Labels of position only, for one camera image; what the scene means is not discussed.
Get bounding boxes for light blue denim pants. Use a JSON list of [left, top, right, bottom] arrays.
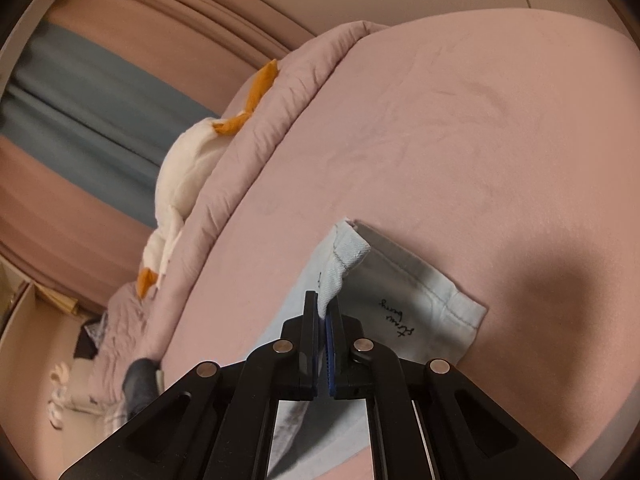
[[248, 218, 488, 480]]

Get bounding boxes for pink quilt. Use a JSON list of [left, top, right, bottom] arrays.
[[95, 20, 381, 411]]

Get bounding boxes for blue curtain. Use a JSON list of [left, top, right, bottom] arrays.
[[0, 22, 221, 231]]

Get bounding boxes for pink curtain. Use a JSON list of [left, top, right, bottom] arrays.
[[0, 135, 157, 316], [30, 0, 326, 106]]

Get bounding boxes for white goose plush toy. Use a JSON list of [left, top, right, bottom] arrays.
[[137, 59, 279, 297]]

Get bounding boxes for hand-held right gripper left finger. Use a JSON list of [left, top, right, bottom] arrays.
[[59, 290, 321, 480]]

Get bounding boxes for beige wooden furniture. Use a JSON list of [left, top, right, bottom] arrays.
[[0, 265, 81, 413]]

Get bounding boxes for white crumpled cloth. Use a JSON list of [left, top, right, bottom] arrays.
[[46, 362, 72, 428]]

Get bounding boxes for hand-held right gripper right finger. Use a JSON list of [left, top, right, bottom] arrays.
[[325, 297, 576, 480]]

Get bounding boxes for small plaid cloth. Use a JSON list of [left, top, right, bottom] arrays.
[[85, 316, 110, 342]]

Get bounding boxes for pink bed sheet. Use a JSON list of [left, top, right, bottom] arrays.
[[161, 10, 638, 480]]

